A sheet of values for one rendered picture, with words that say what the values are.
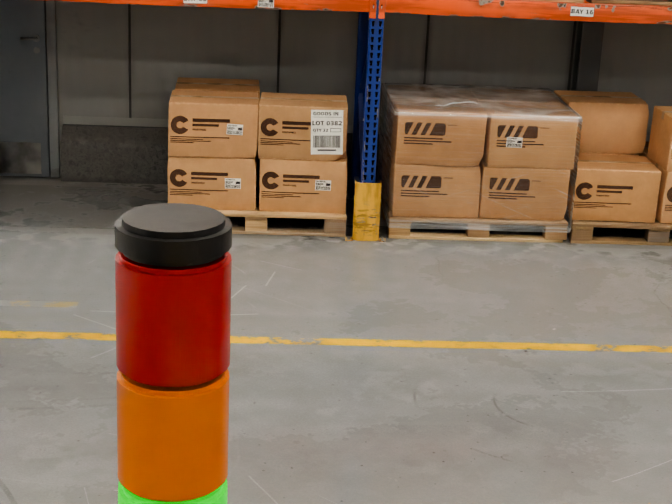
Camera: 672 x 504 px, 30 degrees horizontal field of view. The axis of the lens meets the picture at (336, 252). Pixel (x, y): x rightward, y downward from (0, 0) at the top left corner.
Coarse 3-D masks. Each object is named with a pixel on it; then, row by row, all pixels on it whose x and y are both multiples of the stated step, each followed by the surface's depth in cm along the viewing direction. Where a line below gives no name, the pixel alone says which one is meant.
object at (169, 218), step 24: (144, 216) 53; (168, 216) 54; (192, 216) 54; (216, 216) 54; (120, 240) 52; (144, 240) 51; (168, 240) 51; (192, 240) 52; (216, 240) 52; (168, 264) 52; (192, 264) 52
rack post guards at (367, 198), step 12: (360, 192) 819; (372, 192) 819; (360, 204) 821; (372, 204) 822; (360, 216) 824; (372, 216) 824; (360, 228) 826; (372, 228) 827; (348, 240) 829; (360, 240) 829; (372, 240) 829; (384, 240) 832
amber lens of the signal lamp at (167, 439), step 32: (128, 384) 54; (224, 384) 55; (128, 416) 54; (160, 416) 54; (192, 416) 54; (224, 416) 56; (128, 448) 55; (160, 448) 54; (192, 448) 54; (224, 448) 56; (128, 480) 55; (160, 480) 55; (192, 480) 55; (224, 480) 57
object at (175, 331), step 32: (224, 256) 54; (128, 288) 53; (160, 288) 52; (192, 288) 52; (224, 288) 54; (128, 320) 53; (160, 320) 52; (192, 320) 53; (224, 320) 54; (128, 352) 54; (160, 352) 53; (192, 352) 53; (224, 352) 55; (160, 384) 53; (192, 384) 54
